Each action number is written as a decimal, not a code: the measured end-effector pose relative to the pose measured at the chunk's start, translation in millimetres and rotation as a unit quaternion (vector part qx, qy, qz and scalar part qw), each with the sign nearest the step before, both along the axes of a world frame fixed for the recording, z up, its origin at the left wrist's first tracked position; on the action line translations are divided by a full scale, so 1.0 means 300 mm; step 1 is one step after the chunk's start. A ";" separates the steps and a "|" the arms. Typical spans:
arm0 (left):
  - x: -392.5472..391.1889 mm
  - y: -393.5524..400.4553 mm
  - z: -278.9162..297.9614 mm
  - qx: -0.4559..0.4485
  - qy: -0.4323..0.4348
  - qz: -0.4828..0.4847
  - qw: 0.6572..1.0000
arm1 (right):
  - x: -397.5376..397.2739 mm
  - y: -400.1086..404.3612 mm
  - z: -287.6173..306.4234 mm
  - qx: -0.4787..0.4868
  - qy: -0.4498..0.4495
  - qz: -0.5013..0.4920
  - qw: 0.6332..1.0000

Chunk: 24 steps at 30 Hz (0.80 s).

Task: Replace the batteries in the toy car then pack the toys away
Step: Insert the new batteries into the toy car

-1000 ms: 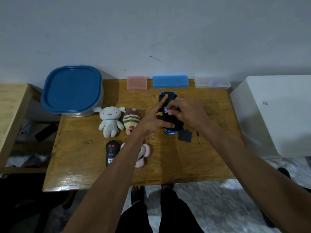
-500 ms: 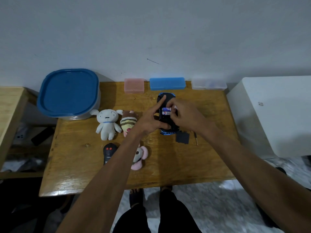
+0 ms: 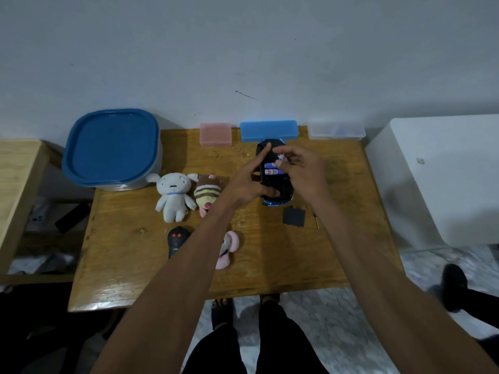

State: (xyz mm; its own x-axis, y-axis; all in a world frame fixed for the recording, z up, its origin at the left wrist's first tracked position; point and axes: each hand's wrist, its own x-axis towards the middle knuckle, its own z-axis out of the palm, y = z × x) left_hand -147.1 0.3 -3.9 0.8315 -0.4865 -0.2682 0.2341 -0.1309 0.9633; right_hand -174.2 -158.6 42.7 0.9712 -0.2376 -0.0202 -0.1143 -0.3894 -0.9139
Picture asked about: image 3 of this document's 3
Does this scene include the person's black trousers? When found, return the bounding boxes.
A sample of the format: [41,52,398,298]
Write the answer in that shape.
[181,300,329,374]

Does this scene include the person's left hand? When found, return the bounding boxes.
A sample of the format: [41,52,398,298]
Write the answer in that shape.
[215,143,280,210]

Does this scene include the white power strip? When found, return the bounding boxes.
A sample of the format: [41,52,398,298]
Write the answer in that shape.
[26,202,52,232]

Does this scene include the brown striped plush toy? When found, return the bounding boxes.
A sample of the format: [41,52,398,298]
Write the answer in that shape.
[187,173,224,218]

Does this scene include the black and blue toy car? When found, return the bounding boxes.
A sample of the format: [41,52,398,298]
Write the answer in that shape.
[255,138,294,207]

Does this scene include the pink plastic box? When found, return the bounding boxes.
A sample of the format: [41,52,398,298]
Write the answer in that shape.
[199,122,233,148]

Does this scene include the pink plush toy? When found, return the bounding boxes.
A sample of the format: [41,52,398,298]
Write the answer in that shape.
[215,230,240,270]

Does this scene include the black remote control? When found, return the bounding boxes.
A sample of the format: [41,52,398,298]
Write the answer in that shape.
[167,225,192,258]

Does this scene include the light wooden side table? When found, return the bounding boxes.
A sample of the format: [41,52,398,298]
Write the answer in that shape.
[0,139,84,285]

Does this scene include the person's right forearm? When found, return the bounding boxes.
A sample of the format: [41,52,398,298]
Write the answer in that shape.
[310,192,499,374]

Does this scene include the clear plastic box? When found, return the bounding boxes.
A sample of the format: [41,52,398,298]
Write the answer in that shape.
[307,121,366,141]

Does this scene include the person's left forearm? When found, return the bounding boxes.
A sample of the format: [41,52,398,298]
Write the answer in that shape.
[90,198,239,374]

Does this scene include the black flat object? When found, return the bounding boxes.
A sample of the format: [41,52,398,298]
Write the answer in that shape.
[54,202,93,234]

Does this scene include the container with blue lid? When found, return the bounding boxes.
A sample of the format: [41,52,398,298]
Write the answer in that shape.
[61,108,163,191]

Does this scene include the person's right hand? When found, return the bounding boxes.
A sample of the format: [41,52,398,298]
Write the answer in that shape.
[272,144,333,209]

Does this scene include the blue plastic box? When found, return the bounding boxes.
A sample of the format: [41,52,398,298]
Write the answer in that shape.
[239,120,299,143]

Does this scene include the white cabinet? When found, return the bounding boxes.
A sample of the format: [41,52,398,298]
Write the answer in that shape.
[365,114,499,250]

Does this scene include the black battery cover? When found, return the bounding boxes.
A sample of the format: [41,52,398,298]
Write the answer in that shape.
[282,206,306,228]

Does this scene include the person's black left sandal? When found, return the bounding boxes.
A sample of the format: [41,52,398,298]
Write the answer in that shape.
[211,298,235,332]

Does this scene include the white plush dog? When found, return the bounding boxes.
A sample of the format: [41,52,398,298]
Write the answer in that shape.
[145,172,199,223]

